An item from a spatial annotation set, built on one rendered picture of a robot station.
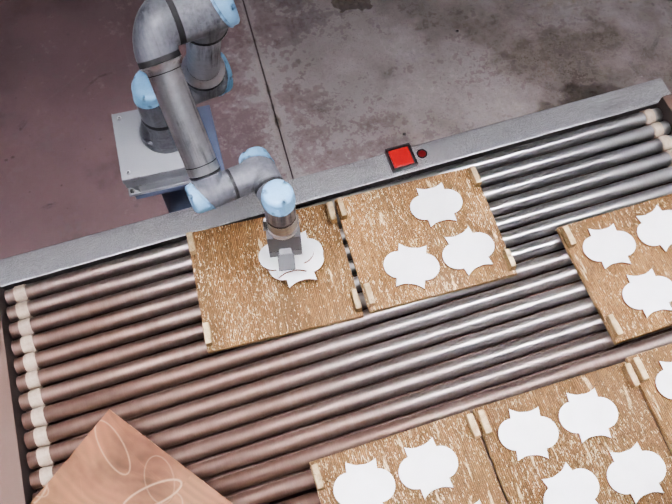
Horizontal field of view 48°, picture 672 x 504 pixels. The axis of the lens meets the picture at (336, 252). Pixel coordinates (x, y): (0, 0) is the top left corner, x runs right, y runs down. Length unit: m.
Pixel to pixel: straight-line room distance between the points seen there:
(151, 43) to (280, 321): 0.75
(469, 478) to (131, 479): 0.77
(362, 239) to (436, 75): 1.67
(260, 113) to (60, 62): 1.00
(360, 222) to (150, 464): 0.83
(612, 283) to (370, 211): 0.67
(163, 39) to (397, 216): 0.80
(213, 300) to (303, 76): 1.78
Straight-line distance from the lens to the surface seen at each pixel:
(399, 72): 3.58
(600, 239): 2.15
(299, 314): 1.95
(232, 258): 2.03
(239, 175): 1.76
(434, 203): 2.10
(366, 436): 1.87
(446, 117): 3.45
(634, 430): 1.99
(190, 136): 1.72
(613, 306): 2.08
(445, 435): 1.87
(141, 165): 2.20
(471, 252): 2.04
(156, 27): 1.68
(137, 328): 2.02
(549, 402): 1.95
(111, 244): 2.15
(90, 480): 1.82
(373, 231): 2.05
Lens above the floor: 2.75
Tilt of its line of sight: 64 degrees down
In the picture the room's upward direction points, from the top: 1 degrees counter-clockwise
